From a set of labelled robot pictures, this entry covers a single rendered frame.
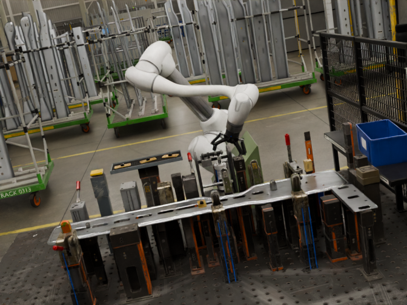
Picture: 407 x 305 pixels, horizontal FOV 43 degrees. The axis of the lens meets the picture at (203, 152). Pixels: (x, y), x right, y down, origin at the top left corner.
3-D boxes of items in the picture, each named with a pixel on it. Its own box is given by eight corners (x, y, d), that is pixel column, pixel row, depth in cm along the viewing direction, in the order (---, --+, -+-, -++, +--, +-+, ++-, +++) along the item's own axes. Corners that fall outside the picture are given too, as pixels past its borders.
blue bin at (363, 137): (373, 167, 238) (370, 140, 235) (357, 148, 267) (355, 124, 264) (410, 161, 237) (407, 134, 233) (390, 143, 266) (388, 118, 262)
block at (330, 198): (329, 264, 228) (322, 205, 220) (321, 253, 239) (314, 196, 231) (350, 259, 228) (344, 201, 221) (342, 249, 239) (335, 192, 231)
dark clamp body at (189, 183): (193, 253, 262) (178, 183, 251) (191, 242, 274) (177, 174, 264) (214, 249, 262) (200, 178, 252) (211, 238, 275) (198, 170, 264)
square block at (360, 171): (369, 247, 236) (361, 172, 226) (362, 239, 243) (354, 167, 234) (386, 244, 236) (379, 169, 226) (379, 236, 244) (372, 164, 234)
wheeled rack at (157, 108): (171, 129, 853) (148, 19, 805) (110, 141, 850) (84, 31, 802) (168, 108, 1037) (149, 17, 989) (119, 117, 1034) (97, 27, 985)
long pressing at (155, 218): (44, 249, 227) (43, 245, 227) (54, 228, 249) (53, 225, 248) (352, 186, 233) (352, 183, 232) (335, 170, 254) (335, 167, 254)
